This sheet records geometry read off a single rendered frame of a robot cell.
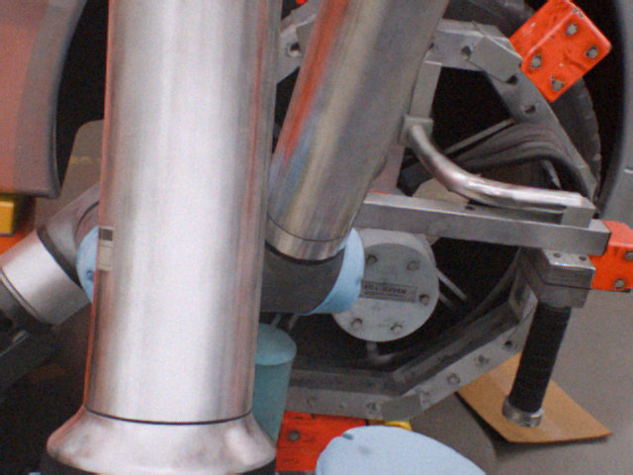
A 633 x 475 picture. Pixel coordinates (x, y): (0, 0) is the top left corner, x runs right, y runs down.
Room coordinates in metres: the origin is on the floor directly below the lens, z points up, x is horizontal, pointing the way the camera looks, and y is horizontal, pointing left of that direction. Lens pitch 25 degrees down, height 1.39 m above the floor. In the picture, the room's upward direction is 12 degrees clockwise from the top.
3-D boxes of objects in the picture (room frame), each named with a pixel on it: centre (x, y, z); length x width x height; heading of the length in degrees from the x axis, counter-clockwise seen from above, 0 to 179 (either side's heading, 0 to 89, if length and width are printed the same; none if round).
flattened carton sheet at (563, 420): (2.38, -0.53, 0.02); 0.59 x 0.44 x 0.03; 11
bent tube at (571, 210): (1.13, -0.17, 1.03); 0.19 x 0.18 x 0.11; 11
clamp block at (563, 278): (1.06, -0.26, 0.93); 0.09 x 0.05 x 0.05; 11
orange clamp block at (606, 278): (1.30, -0.36, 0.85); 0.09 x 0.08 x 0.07; 101
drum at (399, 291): (1.16, -0.07, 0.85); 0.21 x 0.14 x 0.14; 11
